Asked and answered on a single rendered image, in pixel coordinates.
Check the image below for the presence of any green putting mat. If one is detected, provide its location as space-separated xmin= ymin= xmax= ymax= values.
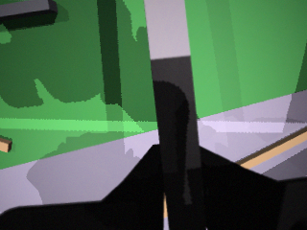
xmin=0 ymin=0 xmax=307 ymax=170

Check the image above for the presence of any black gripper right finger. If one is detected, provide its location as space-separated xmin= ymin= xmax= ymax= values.
xmin=200 ymin=146 xmax=307 ymax=230

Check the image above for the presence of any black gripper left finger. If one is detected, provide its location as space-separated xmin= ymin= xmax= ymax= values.
xmin=0 ymin=144 xmax=165 ymax=230

